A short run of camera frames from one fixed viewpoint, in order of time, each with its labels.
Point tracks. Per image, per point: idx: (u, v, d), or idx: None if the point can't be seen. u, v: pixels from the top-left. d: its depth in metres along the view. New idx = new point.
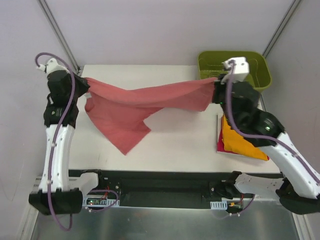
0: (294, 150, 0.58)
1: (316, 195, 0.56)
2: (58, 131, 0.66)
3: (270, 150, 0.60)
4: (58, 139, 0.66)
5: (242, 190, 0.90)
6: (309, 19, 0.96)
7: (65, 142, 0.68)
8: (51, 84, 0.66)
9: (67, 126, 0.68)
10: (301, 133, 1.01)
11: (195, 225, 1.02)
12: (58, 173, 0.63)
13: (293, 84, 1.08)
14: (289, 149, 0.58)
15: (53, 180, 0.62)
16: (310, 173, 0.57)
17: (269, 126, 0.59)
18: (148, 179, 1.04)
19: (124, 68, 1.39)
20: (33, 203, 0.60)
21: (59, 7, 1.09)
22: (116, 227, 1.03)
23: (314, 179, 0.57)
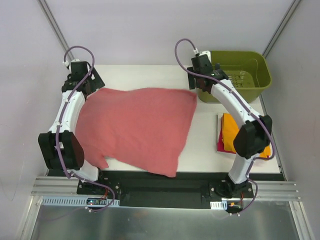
0: (230, 88, 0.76)
1: (244, 119, 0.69)
2: (71, 96, 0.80)
3: (216, 91, 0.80)
4: (71, 102, 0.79)
5: (234, 177, 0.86)
6: (308, 16, 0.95)
7: (76, 107, 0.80)
8: (74, 65, 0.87)
9: (80, 93, 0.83)
10: (302, 132, 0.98)
11: (196, 225, 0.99)
12: (67, 120, 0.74)
13: (292, 82, 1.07)
14: (225, 88, 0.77)
15: (62, 124, 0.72)
16: (243, 104, 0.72)
17: (214, 73, 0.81)
18: (147, 179, 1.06)
19: (126, 69, 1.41)
20: (41, 144, 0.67)
21: (59, 8, 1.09)
22: (113, 227, 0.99)
23: (245, 109, 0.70)
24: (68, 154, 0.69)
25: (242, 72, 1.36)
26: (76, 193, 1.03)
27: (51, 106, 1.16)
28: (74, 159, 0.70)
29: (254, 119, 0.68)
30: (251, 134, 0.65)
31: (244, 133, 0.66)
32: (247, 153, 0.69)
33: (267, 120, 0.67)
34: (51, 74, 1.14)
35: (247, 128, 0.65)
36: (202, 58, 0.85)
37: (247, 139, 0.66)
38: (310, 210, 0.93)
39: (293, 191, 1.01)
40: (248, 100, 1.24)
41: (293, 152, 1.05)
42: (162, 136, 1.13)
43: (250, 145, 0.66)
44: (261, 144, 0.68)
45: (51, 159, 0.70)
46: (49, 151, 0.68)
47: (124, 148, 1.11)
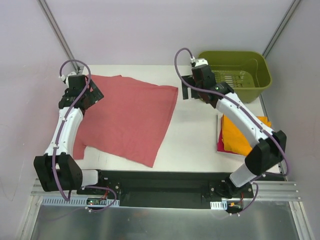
0: (237, 103, 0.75)
1: (257, 137, 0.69)
2: (69, 113, 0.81)
3: (222, 105, 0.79)
4: (68, 120, 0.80)
5: (237, 182, 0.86)
6: (308, 16, 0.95)
7: (73, 124, 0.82)
8: (72, 79, 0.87)
9: (78, 109, 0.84)
10: (302, 133, 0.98)
11: (195, 225, 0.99)
12: (64, 141, 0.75)
13: (292, 82, 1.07)
14: (233, 102, 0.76)
15: (59, 146, 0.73)
16: (253, 119, 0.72)
17: (218, 88, 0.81)
18: (148, 179, 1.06)
19: (125, 69, 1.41)
20: (37, 168, 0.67)
21: (59, 7, 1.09)
22: (114, 228, 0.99)
23: (257, 126, 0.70)
24: (65, 177, 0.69)
25: (242, 72, 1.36)
26: (76, 193, 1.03)
27: (51, 106, 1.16)
28: (71, 181, 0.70)
29: (267, 136, 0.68)
30: (265, 154, 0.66)
31: (258, 151, 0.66)
32: (261, 171, 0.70)
33: (280, 137, 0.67)
34: (51, 74, 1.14)
35: (261, 147, 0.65)
36: (205, 70, 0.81)
37: (261, 158, 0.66)
38: (310, 210, 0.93)
39: (293, 191, 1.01)
40: (248, 100, 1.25)
41: (292, 152, 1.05)
42: (147, 125, 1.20)
43: (263, 163, 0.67)
44: (274, 161, 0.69)
45: (47, 182, 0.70)
46: (45, 174, 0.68)
47: (106, 135, 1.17)
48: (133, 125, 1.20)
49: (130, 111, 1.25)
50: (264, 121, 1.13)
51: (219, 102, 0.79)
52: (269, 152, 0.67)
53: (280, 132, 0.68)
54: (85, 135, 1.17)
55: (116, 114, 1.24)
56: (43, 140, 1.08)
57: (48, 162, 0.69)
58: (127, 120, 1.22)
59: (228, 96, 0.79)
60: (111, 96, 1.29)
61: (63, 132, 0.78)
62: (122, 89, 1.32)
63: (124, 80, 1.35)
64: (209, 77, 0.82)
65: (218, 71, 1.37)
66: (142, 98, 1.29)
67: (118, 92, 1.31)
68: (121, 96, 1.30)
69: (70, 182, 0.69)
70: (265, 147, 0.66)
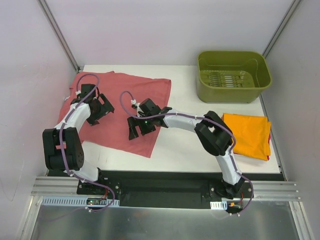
0: (173, 113, 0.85)
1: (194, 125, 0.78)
2: (79, 106, 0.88)
3: (169, 122, 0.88)
4: (77, 110, 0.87)
5: (227, 177, 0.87)
6: (308, 16, 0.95)
7: (81, 114, 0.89)
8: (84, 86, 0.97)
9: (86, 105, 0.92)
10: (302, 132, 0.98)
11: (195, 225, 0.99)
12: (72, 121, 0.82)
13: (292, 82, 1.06)
14: (171, 114, 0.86)
15: (67, 123, 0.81)
16: (187, 114, 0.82)
17: (161, 112, 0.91)
18: (148, 179, 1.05)
19: (125, 69, 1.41)
20: (45, 138, 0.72)
21: (59, 7, 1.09)
22: (113, 228, 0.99)
23: (191, 117, 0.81)
24: (69, 150, 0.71)
25: (242, 72, 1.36)
26: (76, 193, 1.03)
27: (51, 106, 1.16)
28: (74, 155, 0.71)
29: (202, 120, 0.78)
30: (207, 134, 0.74)
31: (201, 135, 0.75)
32: (218, 151, 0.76)
33: (212, 115, 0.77)
34: (51, 75, 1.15)
35: (200, 129, 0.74)
36: (149, 103, 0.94)
37: (207, 139, 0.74)
38: (310, 210, 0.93)
39: (293, 191, 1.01)
40: (248, 100, 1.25)
41: (292, 151, 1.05)
42: None
43: (213, 141, 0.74)
44: (224, 136, 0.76)
45: (51, 156, 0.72)
46: (51, 145, 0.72)
47: (102, 131, 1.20)
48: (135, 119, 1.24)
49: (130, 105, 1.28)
50: (264, 122, 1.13)
51: (165, 120, 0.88)
52: (210, 132, 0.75)
53: (210, 112, 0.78)
54: (83, 132, 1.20)
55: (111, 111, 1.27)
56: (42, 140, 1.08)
57: (55, 136, 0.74)
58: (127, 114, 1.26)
59: (169, 111, 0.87)
60: (110, 92, 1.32)
61: (72, 116, 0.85)
62: (120, 84, 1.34)
63: (116, 77, 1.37)
64: (153, 108, 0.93)
65: (218, 71, 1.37)
66: (140, 92, 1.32)
67: (117, 87, 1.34)
68: (116, 92, 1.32)
69: (74, 155, 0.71)
70: (204, 128, 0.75)
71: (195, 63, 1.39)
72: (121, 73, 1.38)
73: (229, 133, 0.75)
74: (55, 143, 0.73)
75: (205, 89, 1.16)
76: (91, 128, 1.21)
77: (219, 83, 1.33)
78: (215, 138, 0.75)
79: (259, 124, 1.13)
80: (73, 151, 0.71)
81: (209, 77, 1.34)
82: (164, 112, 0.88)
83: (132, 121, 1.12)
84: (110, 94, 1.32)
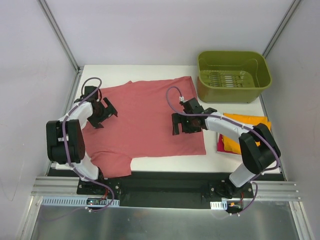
0: (218, 115, 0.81)
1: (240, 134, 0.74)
2: (83, 103, 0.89)
3: (210, 124, 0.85)
4: (80, 106, 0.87)
5: (236, 180, 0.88)
6: (308, 17, 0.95)
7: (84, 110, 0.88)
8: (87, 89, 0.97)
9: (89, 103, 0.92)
10: (302, 132, 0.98)
11: (195, 225, 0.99)
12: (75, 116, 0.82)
13: (292, 82, 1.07)
14: (215, 116, 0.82)
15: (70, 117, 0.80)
16: (233, 121, 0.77)
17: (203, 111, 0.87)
18: (147, 180, 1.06)
19: (125, 69, 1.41)
20: (48, 129, 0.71)
21: (59, 8, 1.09)
22: (114, 228, 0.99)
23: (237, 125, 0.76)
24: (71, 142, 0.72)
25: (242, 72, 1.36)
26: (76, 193, 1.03)
27: (51, 106, 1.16)
28: (76, 146, 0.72)
29: (249, 131, 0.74)
30: (252, 148, 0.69)
31: (245, 145, 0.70)
32: (258, 169, 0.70)
33: (262, 129, 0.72)
34: (51, 74, 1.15)
35: (246, 140, 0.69)
36: (192, 102, 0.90)
37: (251, 152, 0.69)
38: (310, 210, 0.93)
39: (293, 191, 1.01)
40: (248, 100, 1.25)
41: (292, 152, 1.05)
42: (158, 118, 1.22)
43: (256, 156, 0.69)
44: (270, 155, 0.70)
45: (53, 146, 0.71)
46: (53, 136, 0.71)
47: (141, 144, 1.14)
48: (145, 121, 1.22)
49: (139, 107, 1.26)
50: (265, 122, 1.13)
51: (207, 121, 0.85)
52: (256, 146, 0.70)
53: (260, 126, 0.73)
54: (121, 154, 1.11)
55: (135, 116, 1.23)
56: (42, 140, 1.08)
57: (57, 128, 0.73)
58: (135, 116, 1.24)
59: (213, 113, 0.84)
60: (119, 96, 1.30)
61: (76, 111, 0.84)
62: (128, 88, 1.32)
63: (136, 87, 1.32)
64: (197, 106, 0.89)
65: (218, 71, 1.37)
66: (148, 94, 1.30)
67: (126, 91, 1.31)
68: (123, 95, 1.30)
69: (76, 147, 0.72)
70: (252, 141, 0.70)
71: (195, 63, 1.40)
72: (138, 82, 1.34)
73: (275, 155, 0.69)
74: (58, 134, 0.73)
75: (206, 88, 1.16)
76: (92, 129, 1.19)
77: (219, 83, 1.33)
78: (260, 154, 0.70)
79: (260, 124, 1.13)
80: (75, 144, 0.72)
81: (209, 78, 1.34)
82: (207, 113, 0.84)
83: (176, 118, 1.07)
84: (117, 97, 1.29)
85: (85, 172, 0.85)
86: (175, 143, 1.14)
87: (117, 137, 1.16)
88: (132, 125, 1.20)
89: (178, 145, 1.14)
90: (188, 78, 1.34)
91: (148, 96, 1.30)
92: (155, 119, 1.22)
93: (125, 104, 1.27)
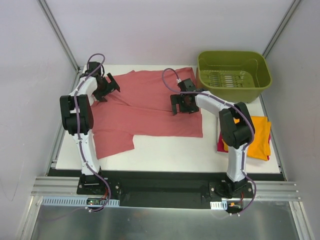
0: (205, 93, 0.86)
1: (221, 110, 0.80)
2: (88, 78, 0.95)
3: (199, 101, 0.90)
4: (87, 81, 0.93)
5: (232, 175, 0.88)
6: (308, 17, 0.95)
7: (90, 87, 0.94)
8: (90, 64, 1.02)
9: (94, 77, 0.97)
10: (302, 131, 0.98)
11: (195, 225, 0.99)
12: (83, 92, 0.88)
13: (292, 82, 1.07)
14: (204, 94, 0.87)
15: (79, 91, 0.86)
16: (217, 99, 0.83)
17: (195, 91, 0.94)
18: (147, 180, 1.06)
19: (125, 68, 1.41)
20: (62, 101, 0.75)
21: (59, 7, 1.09)
22: (114, 228, 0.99)
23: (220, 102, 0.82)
24: (82, 113, 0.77)
25: (242, 72, 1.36)
26: (76, 193, 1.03)
27: (51, 106, 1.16)
28: (87, 118, 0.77)
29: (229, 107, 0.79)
30: (228, 121, 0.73)
31: (222, 119, 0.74)
32: (233, 142, 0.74)
33: (241, 107, 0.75)
34: (51, 74, 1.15)
35: (223, 114, 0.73)
36: (187, 82, 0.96)
37: (227, 125, 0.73)
38: (309, 210, 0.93)
39: (293, 191, 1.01)
40: (248, 100, 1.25)
41: (292, 151, 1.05)
42: (159, 106, 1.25)
43: (231, 129, 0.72)
44: (245, 130, 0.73)
45: (67, 118, 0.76)
46: (67, 109, 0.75)
47: (143, 125, 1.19)
48: (147, 107, 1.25)
49: (140, 95, 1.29)
50: (264, 122, 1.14)
51: (197, 98, 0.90)
52: (232, 120, 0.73)
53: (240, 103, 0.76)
54: (124, 131, 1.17)
55: (137, 104, 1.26)
56: (42, 140, 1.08)
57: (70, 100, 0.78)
58: (137, 103, 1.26)
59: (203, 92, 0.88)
60: (120, 85, 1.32)
61: (83, 86, 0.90)
62: (130, 78, 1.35)
63: (137, 75, 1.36)
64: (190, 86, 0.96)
65: (218, 71, 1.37)
66: (150, 84, 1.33)
67: (127, 80, 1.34)
68: (124, 83, 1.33)
69: (87, 118, 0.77)
70: (229, 115, 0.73)
71: (195, 63, 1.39)
72: (140, 71, 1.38)
73: (250, 129, 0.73)
74: (70, 107, 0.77)
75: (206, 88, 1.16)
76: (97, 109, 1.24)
77: (219, 83, 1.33)
78: (236, 128, 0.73)
79: (259, 123, 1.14)
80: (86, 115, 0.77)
81: (209, 77, 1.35)
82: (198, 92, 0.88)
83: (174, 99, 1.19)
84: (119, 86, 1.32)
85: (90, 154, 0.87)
86: (176, 127, 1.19)
87: (119, 116, 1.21)
88: (134, 111, 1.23)
89: (178, 128, 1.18)
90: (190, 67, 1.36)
91: (148, 86, 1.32)
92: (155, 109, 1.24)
93: (127, 88, 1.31)
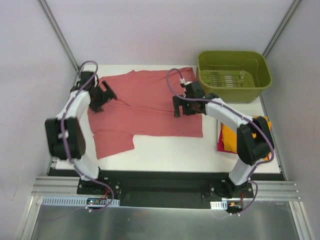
0: (219, 102, 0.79)
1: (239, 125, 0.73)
2: (79, 93, 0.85)
3: (210, 110, 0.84)
4: (78, 98, 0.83)
5: (235, 179, 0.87)
6: (308, 17, 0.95)
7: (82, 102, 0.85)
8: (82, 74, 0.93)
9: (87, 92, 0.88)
10: (302, 131, 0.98)
11: (195, 225, 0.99)
12: (73, 111, 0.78)
13: (292, 82, 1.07)
14: (216, 103, 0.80)
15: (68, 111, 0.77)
16: (233, 111, 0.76)
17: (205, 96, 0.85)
18: (148, 179, 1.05)
19: (125, 68, 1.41)
20: (47, 127, 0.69)
21: (59, 7, 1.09)
22: (114, 228, 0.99)
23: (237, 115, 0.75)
24: (71, 138, 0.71)
25: (242, 72, 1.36)
26: (76, 193, 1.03)
27: (51, 106, 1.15)
28: (76, 144, 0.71)
29: (248, 122, 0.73)
30: (248, 139, 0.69)
31: (241, 137, 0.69)
32: (251, 160, 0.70)
33: (261, 122, 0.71)
34: (51, 74, 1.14)
35: (243, 131, 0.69)
36: (195, 85, 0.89)
37: (246, 143, 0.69)
38: (310, 210, 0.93)
39: (293, 191, 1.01)
40: (248, 100, 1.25)
41: (292, 151, 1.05)
42: (159, 106, 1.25)
43: (250, 147, 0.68)
44: (264, 148, 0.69)
45: (54, 145, 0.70)
46: (53, 135, 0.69)
47: (143, 126, 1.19)
48: (147, 107, 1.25)
49: (140, 95, 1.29)
50: None
51: (207, 107, 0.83)
52: (252, 138, 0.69)
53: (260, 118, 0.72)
54: (124, 131, 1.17)
55: (137, 104, 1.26)
56: (42, 140, 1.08)
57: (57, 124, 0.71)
58: (137, 103, 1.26)
59: (214, 100, 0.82)
60: (120, 86, 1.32)
61: (73, 104, 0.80)
62: (130, 78, 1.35)
63: (137, 75, 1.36)
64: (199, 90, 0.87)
65: (218, 70, 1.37)
66: (150, 84, 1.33)
67: (127, 80, 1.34)
68: (124, 84, 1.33)
69: (76, 145, 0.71)
70: (249, 133, 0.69)
71: (195, 63, 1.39)
72: (140, 71, 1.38)
73: (270, 147, 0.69)
74: (57, 131, 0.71)
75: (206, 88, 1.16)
76: None
77: (219, 83, 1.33)
78: (255, 146, 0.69)
79: None
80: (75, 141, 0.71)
81: (209, 77, 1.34)
82: (208, 99, 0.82)
83: (177, 101, 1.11)
84: (119, 86, 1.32)
85: (86, 169, 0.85)
86: (176, 127, 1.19)
87: (119, 116, 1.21)
88: (134, 112, 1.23)
89: (178, 127, 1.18)
90: (190, 68, 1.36)
91: (148, 86, 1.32)
92: (155, 109, 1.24)
93: (127, 88, 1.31)
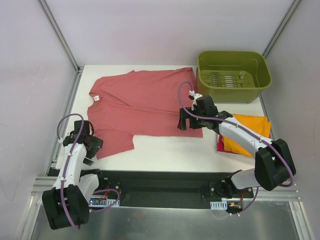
0: (234, 122, 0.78)
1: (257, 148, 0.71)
2: (74, 148, 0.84)
3: (224, 129, 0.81)
4: (73, 155, 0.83)
5: (237, 181, 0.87)
6: (308, 17, 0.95)
7: (78, 159, 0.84)
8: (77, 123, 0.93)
9: (81, 144, 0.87)
10: (302, 132, 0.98)
11: (195, 225, 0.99)
12: (71, 174, 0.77)
13: (292, 82, 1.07)
14: (231, 123, 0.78)
15: (66, 179, 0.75)
16: (250, 132, 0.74)
17: (218, 115, 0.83)
18: (148, 180, 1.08)
19: (125, 68, 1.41)
20: (46, 203, 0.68)
21: (59, 7, 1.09)
22: (114, 228, 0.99)
23: (255, 137, 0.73)
24: (73, 210, 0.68)
25: (242, 72, 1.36)
26: None
27: (51, 106, 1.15)
28: (79, 213, 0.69)
29: (267, 146, 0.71)
30: (268, 165, 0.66)
31: (261, 161, 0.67)
32: (271, 185, 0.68)
33: (281, 146, 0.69)
34: (51, 74, 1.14)
35: (263, 156, 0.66)
36: (207, 101, 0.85)
37: (266, 170, 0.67)
38: (310, 211, 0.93)
39: (293, 191, 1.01)
40: (248, 100, 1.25)
41: (292, 151, 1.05)
42: (159, 106, 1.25)
43: (271, 173, 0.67)
44: (284, 173, 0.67)
45: (54, 218, 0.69)
46: (52, 207, 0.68)
47: (143, 126, 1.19)
48: (147, 107, 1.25)
49: (140, 95, 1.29)
50: (264, 122, 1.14)
51: (221, 126, 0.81)
52: (272, 163, 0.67)
53: (280, 142, 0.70)
54: (124, 131, 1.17)
55: (137, 104, 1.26)
56: (41, 140, 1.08)
57: (56, 196, 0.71)
58: (137, 103, 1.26)
59: (228, 119, 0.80)
60: (120, 85, 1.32)
61: (69, 167, 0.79)
62: (130, 78, 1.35)
63: (137, 75, 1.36)
64: (211, 107, 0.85)
65: (218, 71, 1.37)
66: (149, 84, 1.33)
67: (127, 80, 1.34)
68: (125, 84, 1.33)
69: (79, 214, 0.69)
70: (269, 158, 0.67)
71: (195, 63, 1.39)
72: (140, 71, 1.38)
73: (290, 173, 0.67)
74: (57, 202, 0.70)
75: (206, 88, 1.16)
76: (97, 108, 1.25)
77: (219, 83, 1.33)
78: (275, 171, 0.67)
79: (259, 124, 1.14)
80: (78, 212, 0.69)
81: (209, 77, 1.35)
82: (222, 118, 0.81)
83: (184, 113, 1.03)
84: (119, 86, 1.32)
85: (87, 187, 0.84)
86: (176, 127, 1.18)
87: (119, 117, 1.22)
88: (134, 112, 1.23)
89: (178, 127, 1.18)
90: (190, 68, 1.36)
91: (148, 86, 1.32)
92: (155, 109, 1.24)
93: (127, 88, 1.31)
